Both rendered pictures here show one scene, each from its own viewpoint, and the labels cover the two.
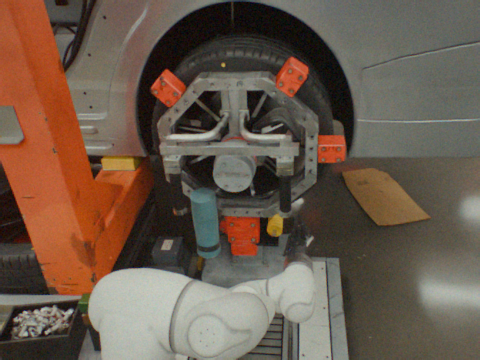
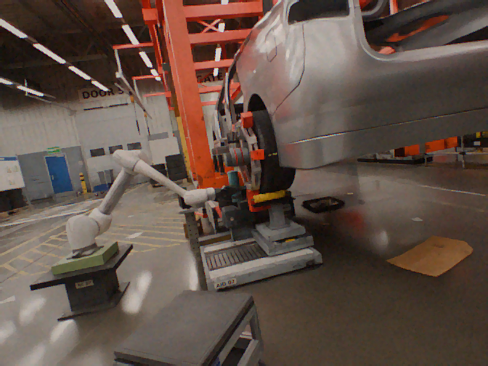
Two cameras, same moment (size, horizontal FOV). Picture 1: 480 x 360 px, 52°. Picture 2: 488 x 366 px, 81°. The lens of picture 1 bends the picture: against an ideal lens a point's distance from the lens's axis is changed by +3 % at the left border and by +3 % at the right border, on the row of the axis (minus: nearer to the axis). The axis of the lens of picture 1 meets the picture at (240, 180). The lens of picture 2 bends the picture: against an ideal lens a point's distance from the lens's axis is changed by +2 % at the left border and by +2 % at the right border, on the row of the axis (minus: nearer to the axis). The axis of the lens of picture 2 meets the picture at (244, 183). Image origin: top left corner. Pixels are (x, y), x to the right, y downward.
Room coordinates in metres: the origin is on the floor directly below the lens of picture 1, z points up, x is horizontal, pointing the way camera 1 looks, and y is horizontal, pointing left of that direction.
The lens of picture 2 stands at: (0.65, -2.12, 0.92)
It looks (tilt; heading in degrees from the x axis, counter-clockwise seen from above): 7 degrees down; 70
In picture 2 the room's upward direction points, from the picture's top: 10 degrees counter-clockwise
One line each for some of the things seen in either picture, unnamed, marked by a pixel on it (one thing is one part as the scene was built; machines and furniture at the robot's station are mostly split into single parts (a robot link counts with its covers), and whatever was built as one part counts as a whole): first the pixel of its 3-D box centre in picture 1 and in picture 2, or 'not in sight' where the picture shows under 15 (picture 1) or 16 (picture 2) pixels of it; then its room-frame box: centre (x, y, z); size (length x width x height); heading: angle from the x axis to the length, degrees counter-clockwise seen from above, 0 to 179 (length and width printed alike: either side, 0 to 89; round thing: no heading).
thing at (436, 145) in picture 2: not in sight; (418, 138); (3.61, 0.19, 0.69); 0.52 x 0.17 x 0.35; 171
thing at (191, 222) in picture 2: not in sight; (192, 228); (1.04, 0.68, 0.21); 0.10 x 0.10 x 0.42; 81
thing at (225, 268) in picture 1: (250, 236); (276, 214); (1.64, -0.03, 0.32); 0.40 x 0.30 x 0.28; 81
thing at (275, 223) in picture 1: (276, 211); (269, 196); (1.55, -0.14, 0.51); 0.29 x 0.06 x 0.06; 171
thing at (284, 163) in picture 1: (285, 160); (222, 149); (1.25, -0.14, 0.93); 0.09 x 0.05 x 0.05; 171
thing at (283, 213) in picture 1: (285, 193); (221, 164); (1.22, -0.14, 0.83); 0.04 x 0.04 x 0.16
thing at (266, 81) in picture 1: (238, 149); (246, 155); (1.47, 0.00, 0.85); 0.54 x 0.07 x 0.54; 81
